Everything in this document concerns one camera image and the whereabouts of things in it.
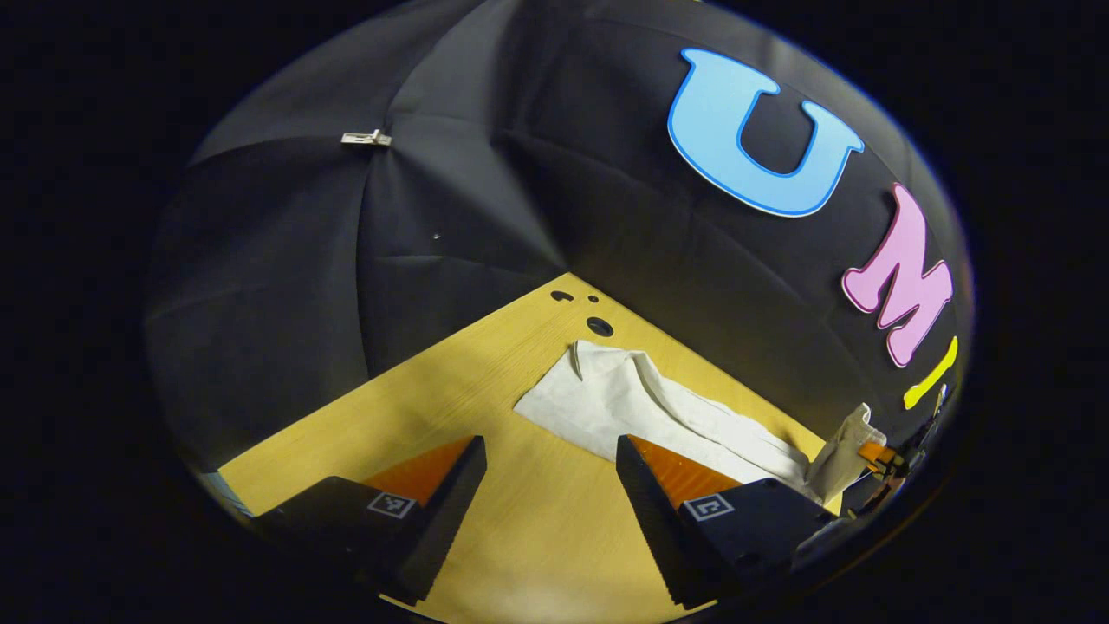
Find white jeans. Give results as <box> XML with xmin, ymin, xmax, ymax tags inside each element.
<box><xmin>514</xmin><ymin>340</ymin><xmax>889</xmax><ymax>508</ymax></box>

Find black backdrop cloth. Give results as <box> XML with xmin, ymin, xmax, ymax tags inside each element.
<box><xmin>143</xmin><ymin>0</ymin><xmax>976</xmax><ymax>486</ymax></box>

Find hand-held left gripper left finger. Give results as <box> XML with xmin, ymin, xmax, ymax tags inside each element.
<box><xmin>251</xmin><ymin>435</ymin><xmax>489</xmax><ymax>608</ymax></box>

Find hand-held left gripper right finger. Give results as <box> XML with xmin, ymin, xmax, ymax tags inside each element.
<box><xmin>615</xmin><ymin>435</ymin><xmax>840</xmax><ymax>610</ymax></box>

